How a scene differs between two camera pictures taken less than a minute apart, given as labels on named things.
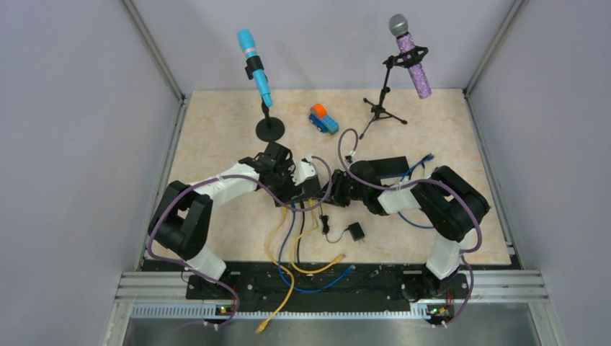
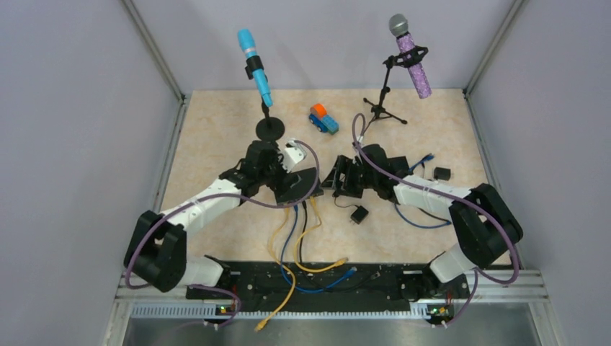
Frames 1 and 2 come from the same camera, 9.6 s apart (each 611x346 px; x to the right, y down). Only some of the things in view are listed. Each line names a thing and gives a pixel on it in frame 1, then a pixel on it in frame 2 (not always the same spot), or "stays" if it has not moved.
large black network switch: x=309 y=192 stays
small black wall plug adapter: x=357 y=232 → x=359 y=215
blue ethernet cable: x=426 y=158 stays
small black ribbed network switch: x=389 y=166 stays
